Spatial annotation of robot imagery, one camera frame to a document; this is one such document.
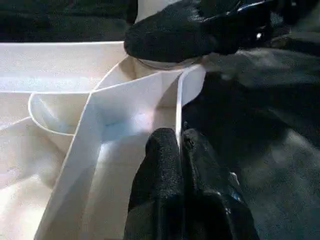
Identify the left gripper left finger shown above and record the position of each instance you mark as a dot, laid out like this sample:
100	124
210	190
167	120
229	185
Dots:
160	180

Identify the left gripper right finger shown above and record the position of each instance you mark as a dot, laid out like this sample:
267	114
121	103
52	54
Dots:
212	205

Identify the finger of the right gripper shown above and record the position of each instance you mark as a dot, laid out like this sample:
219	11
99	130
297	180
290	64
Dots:
175	37

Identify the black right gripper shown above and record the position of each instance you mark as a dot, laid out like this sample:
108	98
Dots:
255	22

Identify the white plastic table leg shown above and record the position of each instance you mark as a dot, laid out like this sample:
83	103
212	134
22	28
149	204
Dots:
147	10

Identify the black glossy mat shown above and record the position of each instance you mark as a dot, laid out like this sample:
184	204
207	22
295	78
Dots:
275	150

